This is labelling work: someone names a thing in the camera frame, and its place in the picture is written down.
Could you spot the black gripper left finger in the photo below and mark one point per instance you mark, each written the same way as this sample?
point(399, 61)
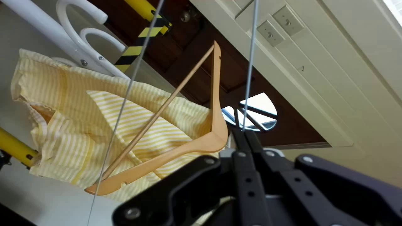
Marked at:
point(226, 187)

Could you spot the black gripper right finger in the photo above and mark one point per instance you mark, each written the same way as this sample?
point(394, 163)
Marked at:
point(324, 192)

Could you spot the thin metal wire hanger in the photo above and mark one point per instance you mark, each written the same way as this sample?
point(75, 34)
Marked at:
point(129, 86)

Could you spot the wooden clothes hanger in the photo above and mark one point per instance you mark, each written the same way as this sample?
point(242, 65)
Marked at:
point(211, 142)

